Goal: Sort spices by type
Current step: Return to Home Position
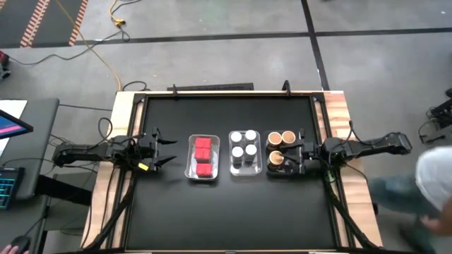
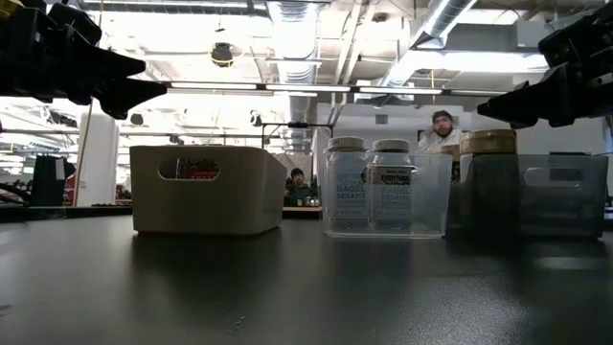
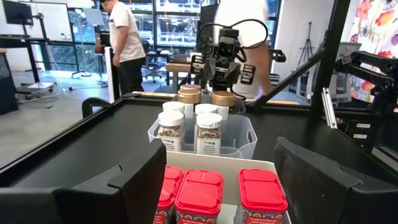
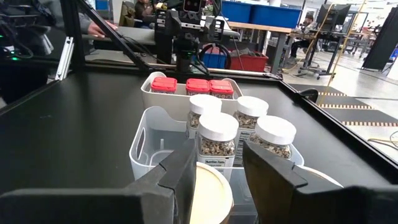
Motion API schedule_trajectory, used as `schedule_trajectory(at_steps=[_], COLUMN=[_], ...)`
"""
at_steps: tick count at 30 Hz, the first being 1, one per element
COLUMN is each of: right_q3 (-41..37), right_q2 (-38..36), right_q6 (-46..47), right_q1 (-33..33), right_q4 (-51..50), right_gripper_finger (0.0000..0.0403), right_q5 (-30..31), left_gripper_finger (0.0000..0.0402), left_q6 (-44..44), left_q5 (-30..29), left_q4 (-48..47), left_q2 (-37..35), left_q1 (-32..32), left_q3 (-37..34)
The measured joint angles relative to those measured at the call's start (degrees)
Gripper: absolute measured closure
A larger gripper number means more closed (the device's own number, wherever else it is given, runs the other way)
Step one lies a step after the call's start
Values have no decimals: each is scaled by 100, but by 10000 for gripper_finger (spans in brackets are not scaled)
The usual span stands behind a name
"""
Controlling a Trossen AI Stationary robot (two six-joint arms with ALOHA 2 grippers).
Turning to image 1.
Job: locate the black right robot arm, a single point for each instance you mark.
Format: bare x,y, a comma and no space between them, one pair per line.
370,146

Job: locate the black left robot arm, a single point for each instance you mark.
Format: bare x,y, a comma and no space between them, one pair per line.
88,152

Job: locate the black desk support bar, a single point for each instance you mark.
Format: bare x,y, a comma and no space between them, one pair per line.
63,190

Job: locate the smoky grey transparent bin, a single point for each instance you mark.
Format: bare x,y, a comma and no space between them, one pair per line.
282,169

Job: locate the clear plastic bin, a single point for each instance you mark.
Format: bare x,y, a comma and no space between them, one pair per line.
245,171

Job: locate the black frame strut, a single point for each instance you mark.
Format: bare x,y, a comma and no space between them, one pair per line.
118,208
344,211

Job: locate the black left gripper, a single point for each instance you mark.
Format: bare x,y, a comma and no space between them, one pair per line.
148,151

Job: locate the backlit keyboard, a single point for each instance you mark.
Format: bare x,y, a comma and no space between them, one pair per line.
8,187

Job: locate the black flat bar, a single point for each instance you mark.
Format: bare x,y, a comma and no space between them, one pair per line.
212,86

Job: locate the wooden table border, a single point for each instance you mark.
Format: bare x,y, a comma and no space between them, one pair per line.
339,106

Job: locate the person's hand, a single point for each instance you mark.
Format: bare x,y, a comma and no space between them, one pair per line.
7,249

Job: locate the black equipment cart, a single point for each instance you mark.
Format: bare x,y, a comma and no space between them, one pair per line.
439,114

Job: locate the person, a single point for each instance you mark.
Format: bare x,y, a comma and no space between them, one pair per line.
434,176

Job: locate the white-lidded spice jar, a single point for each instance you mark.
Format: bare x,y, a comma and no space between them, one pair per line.
237,152
250,135
251,149
236,136

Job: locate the white opaque plastic bin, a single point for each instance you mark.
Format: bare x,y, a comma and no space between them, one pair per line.
202,176

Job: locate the computer monitor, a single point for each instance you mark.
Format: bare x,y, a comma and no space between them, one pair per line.
12,125

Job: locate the black computer mouse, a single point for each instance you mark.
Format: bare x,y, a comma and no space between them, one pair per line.
21,242

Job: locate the white paper sheet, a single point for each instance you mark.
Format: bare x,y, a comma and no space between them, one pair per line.
14,105

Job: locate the black table clamp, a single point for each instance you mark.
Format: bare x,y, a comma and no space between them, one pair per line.
286,88
174,91

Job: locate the red and black device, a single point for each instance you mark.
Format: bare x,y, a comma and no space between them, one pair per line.
3,61

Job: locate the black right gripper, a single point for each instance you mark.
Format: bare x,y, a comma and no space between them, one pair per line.
309,151

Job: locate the orange-striped black floor mat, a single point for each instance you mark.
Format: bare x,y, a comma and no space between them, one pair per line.
60,21

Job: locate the grey desk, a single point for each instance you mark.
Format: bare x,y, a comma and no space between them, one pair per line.
35,155

